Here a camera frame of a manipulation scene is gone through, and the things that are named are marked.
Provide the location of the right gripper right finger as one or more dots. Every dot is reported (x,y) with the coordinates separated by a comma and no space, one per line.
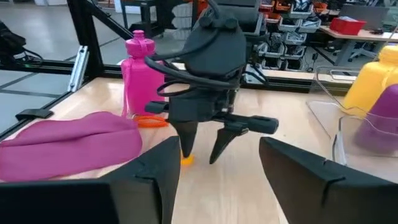
(342,203)

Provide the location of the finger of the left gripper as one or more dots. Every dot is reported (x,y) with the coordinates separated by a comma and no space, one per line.
(186,133)
(222,141)

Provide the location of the hot pink water bottle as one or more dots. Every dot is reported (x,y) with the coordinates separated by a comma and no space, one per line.
(141,84)

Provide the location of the purple water bottle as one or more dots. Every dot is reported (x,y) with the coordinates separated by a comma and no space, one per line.
(382,124)

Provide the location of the rack with grey bins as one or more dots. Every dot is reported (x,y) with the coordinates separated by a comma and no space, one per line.
(289,37)

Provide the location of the black frame clamp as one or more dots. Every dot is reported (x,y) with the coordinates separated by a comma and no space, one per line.
(34,114)

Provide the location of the red box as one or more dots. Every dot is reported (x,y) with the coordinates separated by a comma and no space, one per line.
(346,25)

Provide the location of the grey open laptop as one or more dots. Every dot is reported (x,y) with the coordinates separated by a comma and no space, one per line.
(363,15)

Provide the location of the silver frame bracket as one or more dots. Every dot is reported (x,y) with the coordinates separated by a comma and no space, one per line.
(77,68)

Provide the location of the black aluminium table frame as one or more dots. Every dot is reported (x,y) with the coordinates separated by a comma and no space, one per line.
(84,31)

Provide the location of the magenta towel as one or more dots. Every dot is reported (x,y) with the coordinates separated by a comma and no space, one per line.
(62,146)

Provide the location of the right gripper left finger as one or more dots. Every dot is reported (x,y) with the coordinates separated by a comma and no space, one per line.
(77,203)

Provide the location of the yellow water bottle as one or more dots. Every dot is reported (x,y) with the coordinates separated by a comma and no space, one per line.
(370,84)

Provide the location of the long wooden work table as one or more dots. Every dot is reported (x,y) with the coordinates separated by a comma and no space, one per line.
(367,36)

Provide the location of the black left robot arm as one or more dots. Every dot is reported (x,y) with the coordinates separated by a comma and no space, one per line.
(217,49)

